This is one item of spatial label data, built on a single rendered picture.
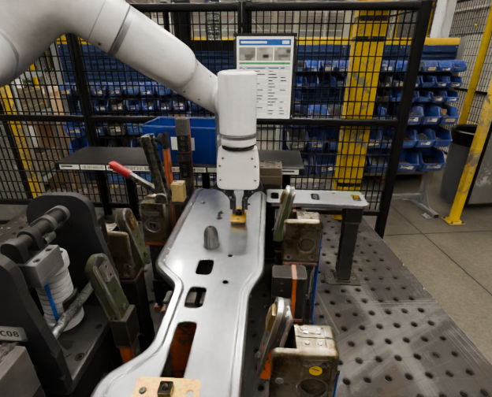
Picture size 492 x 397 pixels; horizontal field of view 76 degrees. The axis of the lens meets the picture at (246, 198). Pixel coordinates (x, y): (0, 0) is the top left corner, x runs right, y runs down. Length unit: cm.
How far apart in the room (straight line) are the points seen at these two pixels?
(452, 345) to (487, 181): 250
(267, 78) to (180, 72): 67
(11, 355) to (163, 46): 50
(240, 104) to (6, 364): 55
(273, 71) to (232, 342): 99
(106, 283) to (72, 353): 12
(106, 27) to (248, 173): 39
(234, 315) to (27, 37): 56
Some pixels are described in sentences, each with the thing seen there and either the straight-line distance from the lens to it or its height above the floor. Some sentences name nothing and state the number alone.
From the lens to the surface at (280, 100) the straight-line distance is 127.
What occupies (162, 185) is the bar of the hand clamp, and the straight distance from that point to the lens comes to 80.
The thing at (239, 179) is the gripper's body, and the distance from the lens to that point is 74.
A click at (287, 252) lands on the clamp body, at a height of 96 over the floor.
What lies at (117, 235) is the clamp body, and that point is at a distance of 67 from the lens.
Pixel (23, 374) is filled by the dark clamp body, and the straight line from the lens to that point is 49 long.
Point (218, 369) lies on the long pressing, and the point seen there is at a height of 100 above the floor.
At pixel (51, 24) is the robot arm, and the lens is 63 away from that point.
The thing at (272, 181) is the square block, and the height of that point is 101.
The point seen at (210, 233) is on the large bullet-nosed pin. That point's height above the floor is 104.
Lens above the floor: 139
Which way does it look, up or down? 25 degrees down
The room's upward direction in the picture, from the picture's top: straight up
